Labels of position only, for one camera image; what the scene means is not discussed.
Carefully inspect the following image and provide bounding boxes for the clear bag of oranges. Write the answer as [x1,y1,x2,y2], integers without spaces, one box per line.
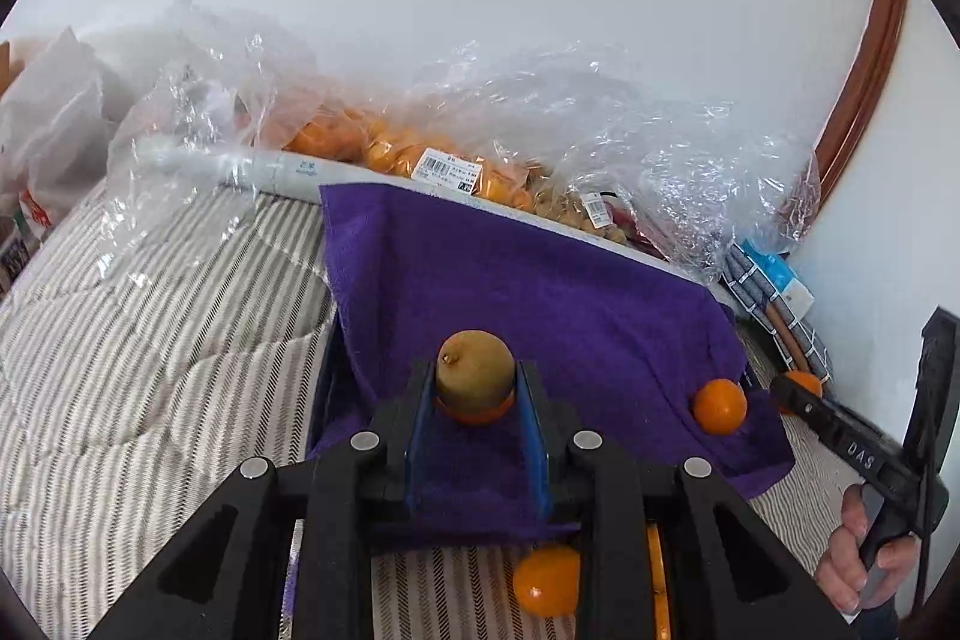
[281,104,542,212]

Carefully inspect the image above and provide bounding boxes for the orange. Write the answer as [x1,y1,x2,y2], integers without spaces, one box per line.
[691,378,749,436]
[512,543,584,618]
[442,391,515,427]
[645,523,670,640]
[776,371,824,416]

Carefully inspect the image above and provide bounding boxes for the person's right hand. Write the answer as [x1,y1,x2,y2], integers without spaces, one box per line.
[816,482,922,619]

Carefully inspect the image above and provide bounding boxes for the white plastic bag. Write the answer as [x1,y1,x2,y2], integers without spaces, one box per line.
[0,26,121,214]

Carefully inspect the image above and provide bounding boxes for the white-rimmed box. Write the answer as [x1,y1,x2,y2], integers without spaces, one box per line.
[304,171,760,462]

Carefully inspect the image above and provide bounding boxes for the large clear plastic bag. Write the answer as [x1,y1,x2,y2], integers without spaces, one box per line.
[401,38,824,283]

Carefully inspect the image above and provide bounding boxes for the striped quilt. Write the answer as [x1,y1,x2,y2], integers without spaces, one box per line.
[0,182,852,640]

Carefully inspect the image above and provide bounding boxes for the brown kiwi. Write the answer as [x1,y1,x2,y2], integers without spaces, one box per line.
[435,329,517,414]

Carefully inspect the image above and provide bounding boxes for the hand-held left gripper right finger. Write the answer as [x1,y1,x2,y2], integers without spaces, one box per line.
[516,359,863,640]

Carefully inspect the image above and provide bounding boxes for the purple towel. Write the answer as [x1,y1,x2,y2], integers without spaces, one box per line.
[285,182,796,620]

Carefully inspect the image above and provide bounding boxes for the white paper tube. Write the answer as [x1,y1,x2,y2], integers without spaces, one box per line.
[137,139,362,200]

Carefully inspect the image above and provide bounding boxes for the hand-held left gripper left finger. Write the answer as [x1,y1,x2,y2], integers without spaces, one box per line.
[90,361,439,640]

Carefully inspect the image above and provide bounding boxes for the white bag with red print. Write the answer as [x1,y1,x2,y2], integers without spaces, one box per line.
[0,160,83,304]

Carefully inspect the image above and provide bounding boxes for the clear bag of brown longans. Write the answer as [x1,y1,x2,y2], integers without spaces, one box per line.
[527,158,640,248]

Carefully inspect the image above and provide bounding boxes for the crumpled clear plastic bag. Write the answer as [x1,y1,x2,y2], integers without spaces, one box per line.
[97,0,331,285]

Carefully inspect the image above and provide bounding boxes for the blue and white packet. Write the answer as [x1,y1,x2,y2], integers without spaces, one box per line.
[739,237,816,317]

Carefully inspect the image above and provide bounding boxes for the brown wooden door frame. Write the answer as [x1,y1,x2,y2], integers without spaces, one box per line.
[812,0,913,185]

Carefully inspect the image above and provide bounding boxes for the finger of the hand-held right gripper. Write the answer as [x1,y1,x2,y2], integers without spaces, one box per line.
[770,373,914,492]

